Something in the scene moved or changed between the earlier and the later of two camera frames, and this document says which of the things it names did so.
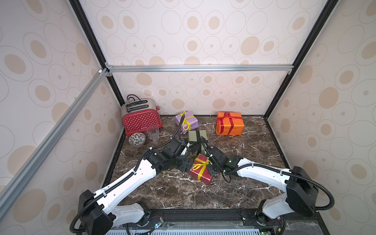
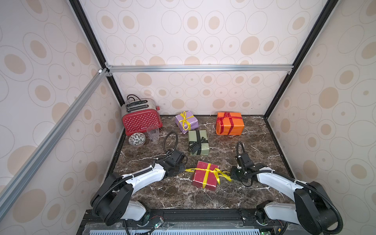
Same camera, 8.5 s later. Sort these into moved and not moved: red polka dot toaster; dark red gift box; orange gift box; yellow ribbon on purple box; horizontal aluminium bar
Moved: dark red gift box
Not moved: orange gift box; yellow ribbon on purple box; horizontal aluminium bar; red polka dot toaster
